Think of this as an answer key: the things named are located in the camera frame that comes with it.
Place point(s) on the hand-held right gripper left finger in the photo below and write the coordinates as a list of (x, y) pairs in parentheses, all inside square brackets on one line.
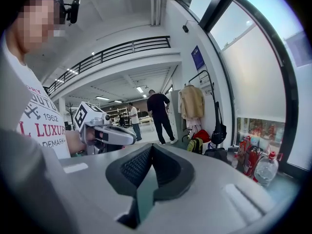
[(132, 167)]

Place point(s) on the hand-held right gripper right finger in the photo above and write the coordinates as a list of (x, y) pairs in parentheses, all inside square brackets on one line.
[(173, 172)]

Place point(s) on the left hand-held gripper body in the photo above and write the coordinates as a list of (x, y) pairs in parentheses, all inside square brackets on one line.
[(107, 133)]

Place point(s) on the black coat rack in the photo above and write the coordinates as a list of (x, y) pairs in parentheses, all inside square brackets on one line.
[(211, 91)]

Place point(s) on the person's left forearm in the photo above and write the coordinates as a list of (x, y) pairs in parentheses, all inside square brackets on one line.
[(74, 142)]

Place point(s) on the black tree coat stand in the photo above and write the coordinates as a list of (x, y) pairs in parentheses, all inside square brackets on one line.
[(70, 113)]

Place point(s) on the black duffel bag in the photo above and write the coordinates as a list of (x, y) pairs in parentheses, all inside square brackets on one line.
[(217, 153)]

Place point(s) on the red paper bag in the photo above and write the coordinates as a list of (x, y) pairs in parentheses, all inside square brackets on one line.
[(243, 150)]

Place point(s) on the person's left hand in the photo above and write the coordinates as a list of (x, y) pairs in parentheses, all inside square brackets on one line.
[(91, 135)]

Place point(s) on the yellow green backpack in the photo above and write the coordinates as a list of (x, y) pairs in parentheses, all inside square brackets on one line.
[(195, 145)]

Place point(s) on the long ceiling light strip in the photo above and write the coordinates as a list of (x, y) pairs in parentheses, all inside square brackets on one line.
[(139, 89), (102, 98)]

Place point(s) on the pink white garment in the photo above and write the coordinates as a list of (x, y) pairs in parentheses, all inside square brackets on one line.
[(193, 124)]

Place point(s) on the white printed t-shirt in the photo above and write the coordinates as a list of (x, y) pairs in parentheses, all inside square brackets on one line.
[(42, 121)]

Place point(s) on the beige jacket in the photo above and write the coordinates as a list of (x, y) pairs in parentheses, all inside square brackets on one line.
[(193, 101)]

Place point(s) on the black balcony railing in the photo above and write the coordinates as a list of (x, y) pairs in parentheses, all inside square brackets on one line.
[(107, 53)]

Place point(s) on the red fire extinguisher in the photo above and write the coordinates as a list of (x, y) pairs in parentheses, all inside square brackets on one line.
[(252, 160)]

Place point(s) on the clear water bottle red cap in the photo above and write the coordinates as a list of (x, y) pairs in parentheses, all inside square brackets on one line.
[(267, 169)]

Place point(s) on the white wall notice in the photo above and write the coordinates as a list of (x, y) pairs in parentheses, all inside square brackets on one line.
[(204, 78)]

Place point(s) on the blue wall poster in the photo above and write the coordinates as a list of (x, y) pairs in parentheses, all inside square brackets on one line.
[(198, 57)]

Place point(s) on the black head-mounted camera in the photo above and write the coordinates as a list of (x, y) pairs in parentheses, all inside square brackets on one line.
[(73, 10)]

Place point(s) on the black wall speaker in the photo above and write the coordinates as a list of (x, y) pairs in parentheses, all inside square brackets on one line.
[(185, 28)]

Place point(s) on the black window frame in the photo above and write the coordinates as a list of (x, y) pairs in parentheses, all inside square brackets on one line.
[(280, 57)]

